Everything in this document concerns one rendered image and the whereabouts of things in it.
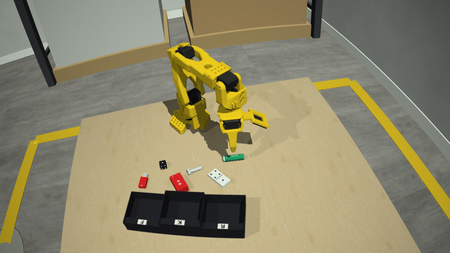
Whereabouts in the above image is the white domino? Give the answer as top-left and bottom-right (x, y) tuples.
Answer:
(208, 169), (231, 188)

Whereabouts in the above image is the black die with white pips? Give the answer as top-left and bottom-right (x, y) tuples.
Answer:
(159, 160), (167, 170)

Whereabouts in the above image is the grey metal bolt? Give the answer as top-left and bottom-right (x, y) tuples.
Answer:
(186, 166), (201, 175)

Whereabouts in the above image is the black three-compartment bin rack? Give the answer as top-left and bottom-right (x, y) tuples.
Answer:
(123, 190), (246, 239)

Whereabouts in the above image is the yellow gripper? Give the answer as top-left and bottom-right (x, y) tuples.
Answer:
(217, 105), (269, 153)

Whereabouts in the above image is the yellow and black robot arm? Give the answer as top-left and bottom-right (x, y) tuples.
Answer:
(167, 43), (247, 134)

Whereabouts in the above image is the red nine-volt battery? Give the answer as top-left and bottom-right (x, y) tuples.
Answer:
(170, 173), (189, 192)

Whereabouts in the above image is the red usb stick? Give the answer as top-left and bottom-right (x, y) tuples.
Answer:
(138, 173), (148, 189)

